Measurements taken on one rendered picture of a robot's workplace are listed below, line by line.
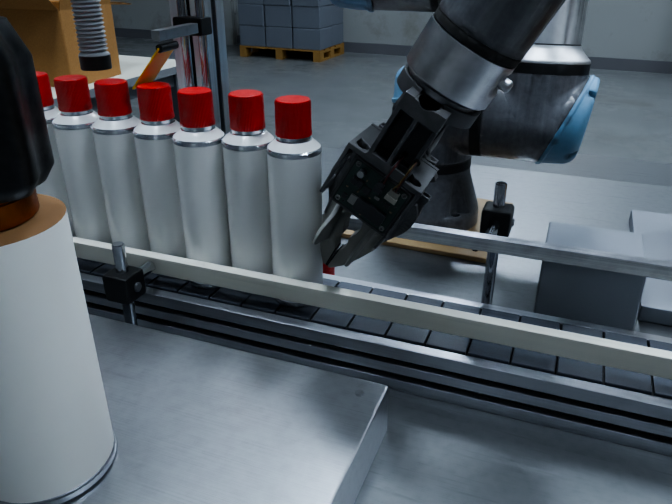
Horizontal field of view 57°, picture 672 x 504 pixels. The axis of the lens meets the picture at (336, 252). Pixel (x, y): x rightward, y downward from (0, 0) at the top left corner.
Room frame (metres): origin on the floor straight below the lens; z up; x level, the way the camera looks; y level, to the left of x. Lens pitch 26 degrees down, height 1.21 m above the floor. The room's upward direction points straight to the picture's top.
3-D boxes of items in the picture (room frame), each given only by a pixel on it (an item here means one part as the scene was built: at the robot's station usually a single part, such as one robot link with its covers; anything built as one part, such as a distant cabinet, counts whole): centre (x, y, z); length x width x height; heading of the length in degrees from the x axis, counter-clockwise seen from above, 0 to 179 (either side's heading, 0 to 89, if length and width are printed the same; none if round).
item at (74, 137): (0.66, 0.28, 0.98); 0.05 x 0.05 x 0.20
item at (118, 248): (0.54, 0.21, 0.89); 0.03 x 0.03 x 0.12; 69
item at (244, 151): (0.59, 0.08, 0.98); 0.05 x 0.05 x 0.20
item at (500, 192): (0.57, -0.16, 0.91); 0.07 x 0.03 x 0.17; 159
